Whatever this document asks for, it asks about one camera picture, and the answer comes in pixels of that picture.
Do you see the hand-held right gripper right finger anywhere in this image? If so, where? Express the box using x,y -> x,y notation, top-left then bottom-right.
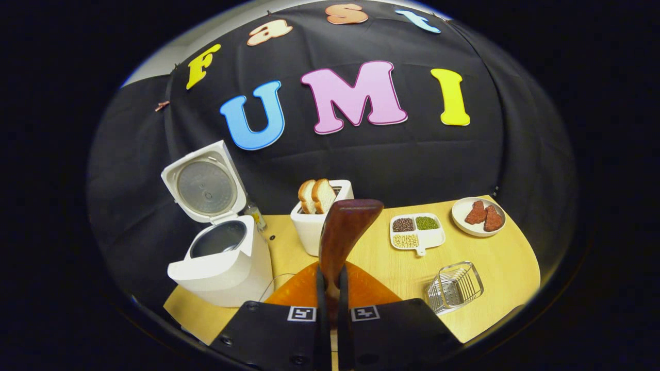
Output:
338,261 -> 465,371

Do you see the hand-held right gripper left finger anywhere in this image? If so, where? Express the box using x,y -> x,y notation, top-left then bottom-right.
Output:
209,261 -> 331,371

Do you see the brown wooden spoon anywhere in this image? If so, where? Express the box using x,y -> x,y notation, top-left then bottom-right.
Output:
318,198 -> 385,330

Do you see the white rice cooker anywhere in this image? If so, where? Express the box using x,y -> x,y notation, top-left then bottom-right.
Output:
161,140 -> 274,308

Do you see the metal wire chopstick holder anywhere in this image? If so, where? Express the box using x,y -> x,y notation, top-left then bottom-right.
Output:
425,261 -> 485,315

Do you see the clear table mat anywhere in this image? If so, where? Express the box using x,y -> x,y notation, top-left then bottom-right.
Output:
258,272 -> 310,305

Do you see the white toaster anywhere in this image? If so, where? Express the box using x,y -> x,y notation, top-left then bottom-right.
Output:
290,179 -> 355,257

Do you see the white divided dish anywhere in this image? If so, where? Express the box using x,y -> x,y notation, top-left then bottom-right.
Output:
389,213 -> 446,257

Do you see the small glass bottle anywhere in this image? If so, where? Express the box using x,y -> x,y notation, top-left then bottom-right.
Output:
244,201 -> 268,232

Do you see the bread slice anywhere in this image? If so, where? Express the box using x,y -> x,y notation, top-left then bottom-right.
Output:
311,178 -> 337,215
298,179 -> 318,215

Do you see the white round plate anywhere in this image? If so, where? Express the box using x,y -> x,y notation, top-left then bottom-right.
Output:
452,197 -> 507,238

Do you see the red meat piece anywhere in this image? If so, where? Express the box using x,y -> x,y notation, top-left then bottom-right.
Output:
483,205 -> 504,232
465,200 -> 488,225

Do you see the black backdrop cloth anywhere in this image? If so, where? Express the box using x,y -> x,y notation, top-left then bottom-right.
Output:
87,0 -> 577,310

